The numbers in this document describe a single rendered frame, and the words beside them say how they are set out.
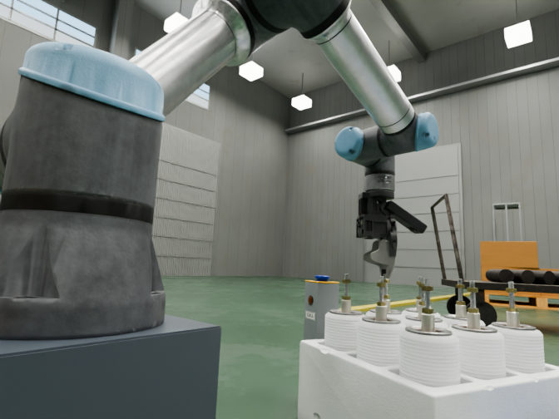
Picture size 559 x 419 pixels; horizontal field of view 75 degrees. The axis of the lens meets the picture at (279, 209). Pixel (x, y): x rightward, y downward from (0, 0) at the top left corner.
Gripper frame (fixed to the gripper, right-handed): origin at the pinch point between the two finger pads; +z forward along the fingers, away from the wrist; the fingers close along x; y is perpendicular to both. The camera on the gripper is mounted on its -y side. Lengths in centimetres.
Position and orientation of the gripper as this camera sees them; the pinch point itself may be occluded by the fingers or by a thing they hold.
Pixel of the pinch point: (388, 273)
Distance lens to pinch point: 95.3
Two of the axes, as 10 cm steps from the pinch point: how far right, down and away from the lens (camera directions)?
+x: 0.7, -1.5, -9.9
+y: -10.0, -0.5, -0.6
